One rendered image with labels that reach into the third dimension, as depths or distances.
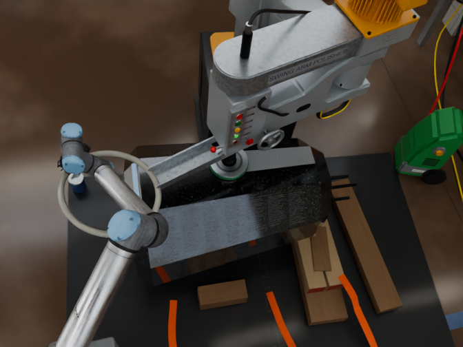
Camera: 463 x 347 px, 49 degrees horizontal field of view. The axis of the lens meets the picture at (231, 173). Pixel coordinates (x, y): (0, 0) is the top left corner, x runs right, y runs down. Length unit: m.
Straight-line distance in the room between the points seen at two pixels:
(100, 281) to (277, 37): 1.21
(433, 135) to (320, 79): 1.44
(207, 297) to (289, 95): 1.42
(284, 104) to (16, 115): 2.37
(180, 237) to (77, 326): 1.00
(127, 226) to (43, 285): 1.77
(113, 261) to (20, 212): 1.96
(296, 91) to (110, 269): 1.19
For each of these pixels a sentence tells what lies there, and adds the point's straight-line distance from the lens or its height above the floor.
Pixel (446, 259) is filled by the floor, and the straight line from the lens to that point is 3.88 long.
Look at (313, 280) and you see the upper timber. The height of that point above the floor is 0.21.
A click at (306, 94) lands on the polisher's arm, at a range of 2.45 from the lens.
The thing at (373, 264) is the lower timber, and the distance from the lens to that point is 3.55.
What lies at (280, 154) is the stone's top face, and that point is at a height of 0.80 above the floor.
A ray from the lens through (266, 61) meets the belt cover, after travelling 2.13.
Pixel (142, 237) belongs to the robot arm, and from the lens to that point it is 1.84.
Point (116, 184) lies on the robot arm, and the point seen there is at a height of 1.33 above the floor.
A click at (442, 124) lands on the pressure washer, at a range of 3.71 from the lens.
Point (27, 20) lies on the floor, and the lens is 4.80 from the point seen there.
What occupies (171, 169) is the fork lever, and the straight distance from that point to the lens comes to 2.62.
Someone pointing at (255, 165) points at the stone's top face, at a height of 0.80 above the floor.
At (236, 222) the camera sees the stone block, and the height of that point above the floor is 0.70.
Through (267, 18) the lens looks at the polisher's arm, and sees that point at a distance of 2.86.
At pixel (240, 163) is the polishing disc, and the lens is 2.80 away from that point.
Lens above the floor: 3.24
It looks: 60 degrees down
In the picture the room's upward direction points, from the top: 9 degrees clockwise
